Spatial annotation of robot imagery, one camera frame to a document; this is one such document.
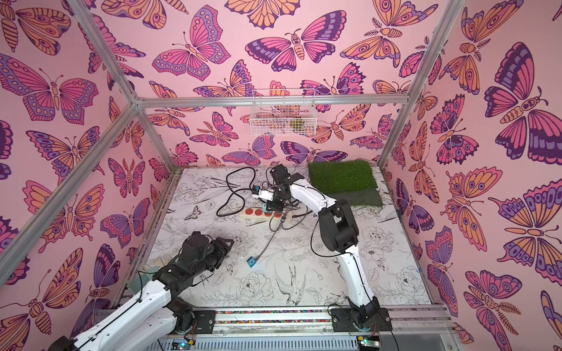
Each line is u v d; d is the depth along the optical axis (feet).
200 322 2.40
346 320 2.45
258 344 2.30
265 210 3.13
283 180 2.50
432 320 2.45
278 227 3.01
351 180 3.71
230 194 3.58
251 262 2.80
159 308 1.77
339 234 1.91
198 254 2.06
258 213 3.26
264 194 2.87
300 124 3.10
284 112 3.13
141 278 2.79
